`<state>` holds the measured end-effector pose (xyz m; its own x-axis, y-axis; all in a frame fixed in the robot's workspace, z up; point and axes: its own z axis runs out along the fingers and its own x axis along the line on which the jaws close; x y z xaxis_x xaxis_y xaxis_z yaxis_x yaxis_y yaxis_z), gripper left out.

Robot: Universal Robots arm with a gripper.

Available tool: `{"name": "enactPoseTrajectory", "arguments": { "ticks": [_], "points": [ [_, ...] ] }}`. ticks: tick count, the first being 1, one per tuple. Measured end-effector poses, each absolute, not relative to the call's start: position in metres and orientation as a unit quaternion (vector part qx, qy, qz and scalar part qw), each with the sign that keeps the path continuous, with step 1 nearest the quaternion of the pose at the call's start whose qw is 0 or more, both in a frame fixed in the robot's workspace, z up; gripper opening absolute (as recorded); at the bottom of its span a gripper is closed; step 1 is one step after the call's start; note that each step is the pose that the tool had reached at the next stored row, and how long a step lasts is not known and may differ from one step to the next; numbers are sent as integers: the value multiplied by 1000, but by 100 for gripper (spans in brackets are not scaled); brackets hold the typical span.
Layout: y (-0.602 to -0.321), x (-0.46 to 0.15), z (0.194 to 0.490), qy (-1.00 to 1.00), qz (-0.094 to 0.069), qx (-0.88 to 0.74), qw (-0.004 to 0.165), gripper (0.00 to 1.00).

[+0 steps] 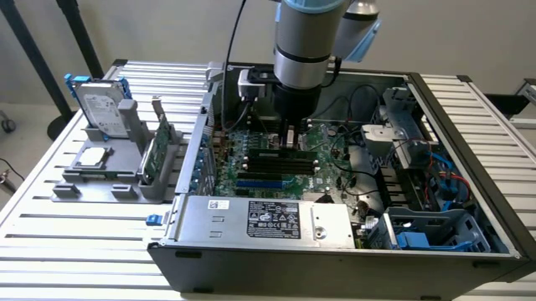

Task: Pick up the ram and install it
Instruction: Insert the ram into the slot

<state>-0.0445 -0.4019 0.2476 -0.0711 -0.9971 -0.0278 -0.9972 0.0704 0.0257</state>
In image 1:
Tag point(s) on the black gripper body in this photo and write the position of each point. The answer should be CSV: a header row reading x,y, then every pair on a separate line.
x,y
296,102

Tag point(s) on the green RAM stick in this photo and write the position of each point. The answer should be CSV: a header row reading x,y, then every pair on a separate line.
x,y
267,154

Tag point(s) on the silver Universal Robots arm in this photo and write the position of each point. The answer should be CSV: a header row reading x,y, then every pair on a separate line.
x,y
305,40

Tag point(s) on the black RAM slot bank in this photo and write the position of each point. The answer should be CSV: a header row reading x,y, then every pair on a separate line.
x,y
281,166

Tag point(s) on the CPU socket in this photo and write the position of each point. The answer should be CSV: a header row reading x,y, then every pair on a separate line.
x,y
274,139

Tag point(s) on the green motherboard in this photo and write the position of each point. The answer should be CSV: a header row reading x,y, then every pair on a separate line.
x,y
234,150

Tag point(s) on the black expansion slot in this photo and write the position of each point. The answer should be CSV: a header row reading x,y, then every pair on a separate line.
x,y
259,176

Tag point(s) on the blue expansion slot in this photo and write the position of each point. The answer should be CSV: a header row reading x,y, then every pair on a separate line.
x,y
259,185

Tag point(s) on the grey metal disk bay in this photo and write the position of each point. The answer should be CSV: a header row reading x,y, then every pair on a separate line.
x,y
397,125

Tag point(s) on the silver power supply unit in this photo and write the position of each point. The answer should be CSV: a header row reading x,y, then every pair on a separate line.
x,y
234,222

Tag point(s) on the green graphics card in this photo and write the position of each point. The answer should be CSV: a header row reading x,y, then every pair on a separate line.
x,y
158,144

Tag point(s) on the small blue plastic clip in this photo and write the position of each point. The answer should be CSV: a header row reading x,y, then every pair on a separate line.
x,y
154,219

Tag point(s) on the grey drive cage blue latch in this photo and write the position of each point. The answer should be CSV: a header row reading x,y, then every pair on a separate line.
x,y
436,229

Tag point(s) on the black open PC case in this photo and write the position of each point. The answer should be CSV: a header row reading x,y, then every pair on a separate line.
x,y
334,272

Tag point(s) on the silver CPU chip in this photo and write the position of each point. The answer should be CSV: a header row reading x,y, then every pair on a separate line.
x,y
92,156

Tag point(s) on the grey parts rack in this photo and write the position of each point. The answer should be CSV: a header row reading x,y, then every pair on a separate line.
x,y
100,185

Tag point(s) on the black stand pole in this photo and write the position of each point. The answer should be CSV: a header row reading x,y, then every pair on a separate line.
x,y
82,40
30,53

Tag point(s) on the black caster wheel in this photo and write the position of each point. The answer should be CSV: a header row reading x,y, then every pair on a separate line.
x,y
7,125

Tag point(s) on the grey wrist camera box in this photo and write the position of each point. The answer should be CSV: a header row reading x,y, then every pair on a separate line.
x,y
251,83

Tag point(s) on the hard disk with blue bracket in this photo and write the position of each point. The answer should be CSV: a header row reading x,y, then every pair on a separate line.
x,y
100,106

